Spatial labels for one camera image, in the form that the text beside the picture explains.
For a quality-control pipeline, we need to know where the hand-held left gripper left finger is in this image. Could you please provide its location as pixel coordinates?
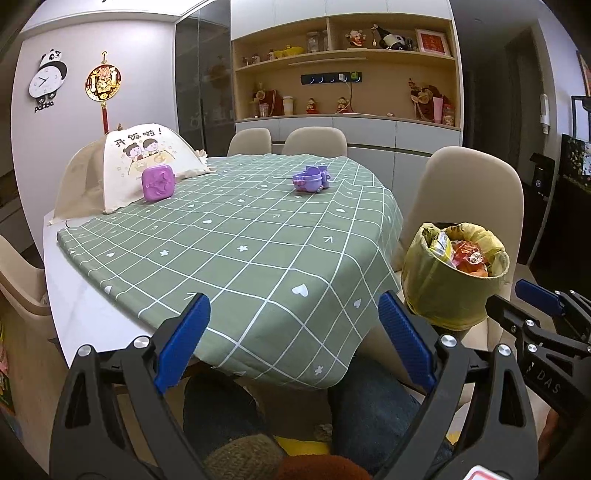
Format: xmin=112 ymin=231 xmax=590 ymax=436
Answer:
xmin=48 ymin=292 xmax=212 ymax=480

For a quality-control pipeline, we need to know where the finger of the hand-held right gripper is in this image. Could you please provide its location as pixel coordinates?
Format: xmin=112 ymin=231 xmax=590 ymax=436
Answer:
xmin=486 ymin=294 xmax=591 ymax=356
xmin=515 ymin=278 xmax=591 ymax=343

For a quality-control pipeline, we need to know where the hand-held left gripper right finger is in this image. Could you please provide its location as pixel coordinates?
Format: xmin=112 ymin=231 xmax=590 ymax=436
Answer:
xmin=372 ymin=290 xmax=541 ymax=480

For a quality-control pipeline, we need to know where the yellow snack wrapper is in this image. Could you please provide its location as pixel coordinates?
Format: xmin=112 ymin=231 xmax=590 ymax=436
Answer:
xmin=427 ymin=230 xmax=454 ymax=265

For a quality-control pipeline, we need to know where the black cabinet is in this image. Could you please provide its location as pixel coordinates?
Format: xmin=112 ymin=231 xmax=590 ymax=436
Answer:
xmin=531 ymin=180 xmax=591 ymax=297

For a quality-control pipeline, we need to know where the person's left leg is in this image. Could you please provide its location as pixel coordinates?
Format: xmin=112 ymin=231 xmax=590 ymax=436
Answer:
xmin=182 ymin=368 xmax=269 ymax=463

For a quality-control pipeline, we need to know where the person's leg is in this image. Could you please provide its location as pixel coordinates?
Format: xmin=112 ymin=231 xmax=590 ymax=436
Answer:
xmin=327 ymin=357 xmax=456 ymax=480
xmin=182 ymin=368 xmax=269 ymax=463

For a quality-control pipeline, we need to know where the person's right leg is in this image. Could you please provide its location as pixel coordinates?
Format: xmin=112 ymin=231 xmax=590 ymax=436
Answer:
xmin=327 ymin=357 xmax=456 ymax=480

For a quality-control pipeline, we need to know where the black stand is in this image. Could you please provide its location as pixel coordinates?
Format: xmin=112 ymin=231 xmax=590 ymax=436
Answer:
xmin=516 ymin=154 xmax=557 ymax=267

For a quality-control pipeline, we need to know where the green checked tablecloth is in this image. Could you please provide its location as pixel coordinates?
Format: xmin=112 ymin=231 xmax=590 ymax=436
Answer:
xmin=56 ymin=152 xmax=405 ymax=392

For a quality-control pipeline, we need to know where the brown knit slipper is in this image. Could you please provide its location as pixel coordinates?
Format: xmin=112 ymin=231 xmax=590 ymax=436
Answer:
xmin=202 ymin=433 xmax=285 ymax=480

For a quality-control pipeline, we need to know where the beige dining chair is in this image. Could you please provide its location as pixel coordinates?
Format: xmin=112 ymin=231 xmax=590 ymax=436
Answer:
xmin=281 ymin=126 xmax=348 ymax=158
xmin=0 ymin=234 xmax=53 ymax=330
xmin=392 ymin=145 xmax=525 ymax=403
xmin=226 ymin=127 xmax=273 ymax=158

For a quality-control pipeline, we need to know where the fish tank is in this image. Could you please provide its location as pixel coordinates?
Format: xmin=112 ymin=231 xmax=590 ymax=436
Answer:
xmin=560 ymin=95 xmax=591 ymax=190

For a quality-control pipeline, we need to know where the red slipper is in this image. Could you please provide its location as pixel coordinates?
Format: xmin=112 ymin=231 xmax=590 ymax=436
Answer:
xmin=276 ymin=454 xmax=375 ymax=480

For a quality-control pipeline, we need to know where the purple square case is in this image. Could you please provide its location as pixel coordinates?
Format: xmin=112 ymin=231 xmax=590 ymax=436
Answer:
xmin=141 ymin=164 xmax=176 ymax=202

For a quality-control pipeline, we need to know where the colourful printed bag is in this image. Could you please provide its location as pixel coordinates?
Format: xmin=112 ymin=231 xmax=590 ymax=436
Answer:
xmin=0 ymin=322 xmax=17 ymax=412

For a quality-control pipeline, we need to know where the purple plastic toy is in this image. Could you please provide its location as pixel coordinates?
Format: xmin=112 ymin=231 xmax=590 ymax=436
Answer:
xmin=291 ymin=163 xmax=332 ymax=194

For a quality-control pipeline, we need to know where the plush flower bouquet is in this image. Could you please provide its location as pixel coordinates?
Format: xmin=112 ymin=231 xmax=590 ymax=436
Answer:
xmin=408 ymin=78 xmax=456 ymax=126

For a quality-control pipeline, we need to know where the dark glass door cabinet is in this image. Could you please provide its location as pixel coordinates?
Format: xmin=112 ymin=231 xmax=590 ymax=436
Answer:
xmin=174 ymin=6 xmax=236 ymax=160

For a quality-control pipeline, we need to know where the red framed picture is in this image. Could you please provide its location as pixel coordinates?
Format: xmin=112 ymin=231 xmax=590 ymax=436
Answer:
xmin=414 ymin=28 xmax=451 ymax=57

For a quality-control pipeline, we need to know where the wooden shelf cabinet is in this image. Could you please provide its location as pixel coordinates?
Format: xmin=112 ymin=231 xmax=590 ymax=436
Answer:
xmin=229 ymin=0 xmax=464 ymax=186

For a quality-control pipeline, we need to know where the black power strip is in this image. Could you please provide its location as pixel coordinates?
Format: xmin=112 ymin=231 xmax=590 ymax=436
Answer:
xmin=300 ymin=71 xmax=362 ymax=86

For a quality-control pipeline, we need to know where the panda plush toy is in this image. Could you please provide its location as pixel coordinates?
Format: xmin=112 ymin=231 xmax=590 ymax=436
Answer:
xmin=371 ymin=23 xmax=414 ymax=51

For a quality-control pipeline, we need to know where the framed wall picture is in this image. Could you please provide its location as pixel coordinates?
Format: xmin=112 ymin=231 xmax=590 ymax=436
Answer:
xmin=577 ymin=49 xmax=591 ymax=98

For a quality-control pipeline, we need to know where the red gold wall ornament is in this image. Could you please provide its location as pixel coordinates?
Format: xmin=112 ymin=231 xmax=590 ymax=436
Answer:
xmin=85 ymin=50 xmax=123 ymax=135

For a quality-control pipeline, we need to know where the panda wall clock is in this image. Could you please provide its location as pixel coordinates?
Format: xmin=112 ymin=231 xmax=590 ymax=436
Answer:
xmin=28 ymin=48 xmax=69 ymax=114

